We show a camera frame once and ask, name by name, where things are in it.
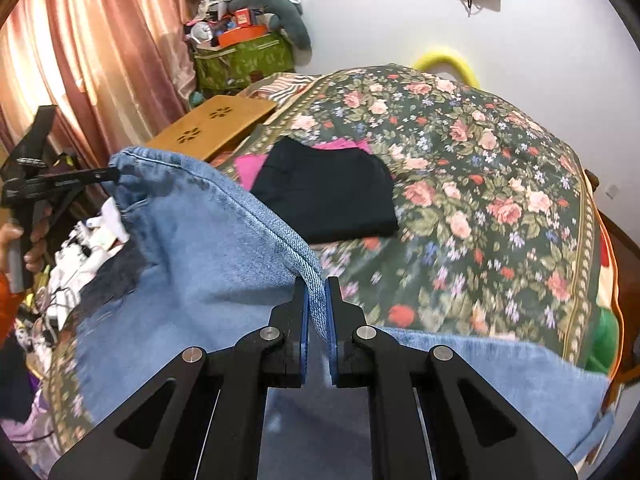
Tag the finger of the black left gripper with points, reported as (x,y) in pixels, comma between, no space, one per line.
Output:
(84,177)

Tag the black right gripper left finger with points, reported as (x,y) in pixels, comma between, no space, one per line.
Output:
(201,415)

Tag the floral bed cover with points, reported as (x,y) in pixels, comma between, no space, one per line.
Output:
(498,234)

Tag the pink folded garment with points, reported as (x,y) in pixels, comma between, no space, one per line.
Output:
(247,167)

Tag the yellow curved tube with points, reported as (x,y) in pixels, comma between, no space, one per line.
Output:
(433,58)

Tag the black folded garment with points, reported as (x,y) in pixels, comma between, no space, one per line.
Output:
(327,196)

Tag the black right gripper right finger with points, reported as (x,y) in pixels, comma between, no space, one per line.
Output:
(432,416)

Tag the grey plush toy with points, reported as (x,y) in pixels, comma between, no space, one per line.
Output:
(285,17)

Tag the pink curtain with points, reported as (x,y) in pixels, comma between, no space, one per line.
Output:
(118,71)

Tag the green storage bag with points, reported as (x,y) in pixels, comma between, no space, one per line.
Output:
(230,70)

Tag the orange sleeve forearm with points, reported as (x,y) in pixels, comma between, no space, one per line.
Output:
(9,304)

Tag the blue denim jeans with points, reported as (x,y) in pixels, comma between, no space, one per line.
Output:
(205,264)

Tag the white clothes pile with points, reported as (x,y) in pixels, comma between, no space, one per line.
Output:
(90,244)

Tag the orange box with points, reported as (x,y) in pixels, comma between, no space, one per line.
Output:
(241,34)

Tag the wooden lap desk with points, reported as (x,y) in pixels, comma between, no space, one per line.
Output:
(213,127)

